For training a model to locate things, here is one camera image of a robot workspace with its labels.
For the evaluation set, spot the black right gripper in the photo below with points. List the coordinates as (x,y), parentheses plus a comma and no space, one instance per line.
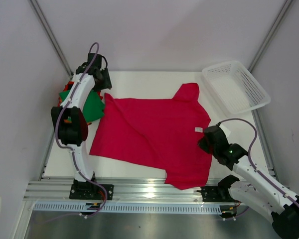
(204,143)

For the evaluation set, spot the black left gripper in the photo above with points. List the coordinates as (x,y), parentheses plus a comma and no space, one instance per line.
(107,83)

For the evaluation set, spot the crimson t shirt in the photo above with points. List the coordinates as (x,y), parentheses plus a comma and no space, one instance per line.
(158,133)

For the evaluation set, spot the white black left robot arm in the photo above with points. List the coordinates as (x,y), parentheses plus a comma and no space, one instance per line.
(70,126)

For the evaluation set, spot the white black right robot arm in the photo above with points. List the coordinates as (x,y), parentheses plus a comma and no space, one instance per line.
(253,186)

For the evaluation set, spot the green folded t shirt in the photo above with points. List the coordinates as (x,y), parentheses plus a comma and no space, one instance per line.
(93,115)

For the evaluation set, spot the red folded t shirt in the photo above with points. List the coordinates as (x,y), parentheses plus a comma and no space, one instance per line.
(67,87)

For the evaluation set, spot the white plastic basket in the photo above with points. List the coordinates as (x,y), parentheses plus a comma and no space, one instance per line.
(234,88)

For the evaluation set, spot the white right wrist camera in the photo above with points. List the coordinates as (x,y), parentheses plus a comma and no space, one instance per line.
(226,131)

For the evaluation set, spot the white slotted cable duct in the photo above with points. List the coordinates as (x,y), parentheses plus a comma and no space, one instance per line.
(109,207)

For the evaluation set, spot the left aluminium corner post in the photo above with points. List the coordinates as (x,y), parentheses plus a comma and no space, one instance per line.
(50,35)

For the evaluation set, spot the aluminium corner post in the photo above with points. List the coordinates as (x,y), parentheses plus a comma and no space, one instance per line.
(50,35)
(273,30)

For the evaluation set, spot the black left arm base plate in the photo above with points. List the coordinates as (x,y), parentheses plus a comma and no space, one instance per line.
(86,191)

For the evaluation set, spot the aluminium front rail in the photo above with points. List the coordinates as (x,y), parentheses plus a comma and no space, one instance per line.
(126,190)

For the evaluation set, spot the right aluminium corner post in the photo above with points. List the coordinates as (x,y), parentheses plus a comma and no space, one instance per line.
(273,30)

